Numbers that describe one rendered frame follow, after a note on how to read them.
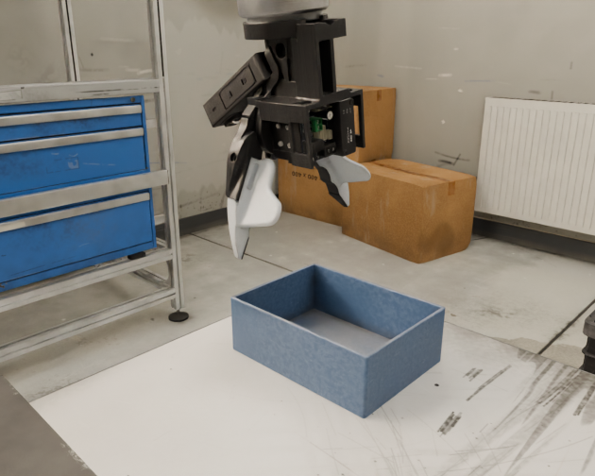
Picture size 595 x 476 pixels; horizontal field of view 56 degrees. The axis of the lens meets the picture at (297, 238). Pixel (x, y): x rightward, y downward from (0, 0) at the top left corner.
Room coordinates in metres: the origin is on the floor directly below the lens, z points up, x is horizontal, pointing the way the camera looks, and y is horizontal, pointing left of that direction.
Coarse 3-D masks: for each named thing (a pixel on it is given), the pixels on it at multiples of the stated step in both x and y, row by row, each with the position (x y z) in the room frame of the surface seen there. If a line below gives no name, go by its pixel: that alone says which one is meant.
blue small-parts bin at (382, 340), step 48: (288, 288) 0.67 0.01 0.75; (336, 288) 0.68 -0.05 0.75; (384, 288) 0.63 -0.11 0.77; (240, 336) 0.59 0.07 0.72; (288, 336) 0.54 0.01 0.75; (336, 336) 0.63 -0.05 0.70; (384, 336) 0.63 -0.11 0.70; (432, 336) 0.56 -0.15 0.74; (336, 384) 0.49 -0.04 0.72; (384, 384) 0.49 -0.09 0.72
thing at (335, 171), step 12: (336, 156) 0.55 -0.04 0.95; (324, 168) 0.56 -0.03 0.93; (336, 168) 0.56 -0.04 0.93; (348, 168) 0.55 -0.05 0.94; (360, 168) 0.54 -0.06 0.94; (324, 180) 0.57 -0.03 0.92; (336, 180) 0.57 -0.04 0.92; (348, 180) 0.57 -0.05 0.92; (360, 180) 0.55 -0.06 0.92; (336, 192) 0.57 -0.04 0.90; (348, 192) 0.58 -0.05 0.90; (348, 204) 0.58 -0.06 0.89
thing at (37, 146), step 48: (0, 144) 1.64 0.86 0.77; (48, 144) 1.74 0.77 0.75; (96, 144) 1.87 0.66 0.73; (144, 144) 2.00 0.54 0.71; (0, 192) 1.64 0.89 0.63; (144, 192) 1.99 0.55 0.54; (0, 240) 1.62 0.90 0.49; (48, 240) 1.72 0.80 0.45; (96, 240) 1.84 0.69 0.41; (144, 240) 1.97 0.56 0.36; (0, 288) 1.60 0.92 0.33
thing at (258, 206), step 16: (256, 160) 0.49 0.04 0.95; (256, 176) 0.49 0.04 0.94; (272, 176) 0.48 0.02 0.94; (256, 192) 0.48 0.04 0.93; (272, 192) 0.47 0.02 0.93; (240, 208) 0.48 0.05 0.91; (256, 208) 0.47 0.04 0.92; (272, 208) 0.46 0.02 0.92; (240, 224) 0.48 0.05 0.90; (256, 224) 0.46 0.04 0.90; (272, 224) 0.45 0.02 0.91; (240, 240) 0.48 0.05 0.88; (240, 256) 0.48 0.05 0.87
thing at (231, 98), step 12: (252, 60) 0.51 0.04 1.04; (264, 60) 0.51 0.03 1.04; (240, 72) 0.53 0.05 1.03; (252, 72) 0.51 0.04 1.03; (264, 72) 0.50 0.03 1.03; (228, 84) 0.54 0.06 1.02; (240, 84) 0.53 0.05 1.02; (252, 84) 0.51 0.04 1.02; (216, 96) 0.56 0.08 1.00; (228, 96) 0.54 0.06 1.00; (240, 96) 0.53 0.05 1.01; (204, 108) 0.58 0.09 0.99; (216, 108) 0.56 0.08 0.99; (228, 108) 0.55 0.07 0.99; (240, 108) 0.55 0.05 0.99; (216, 120) 0.56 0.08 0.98; (228, 120) 0.57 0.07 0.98; (240, 120) 0.57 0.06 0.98
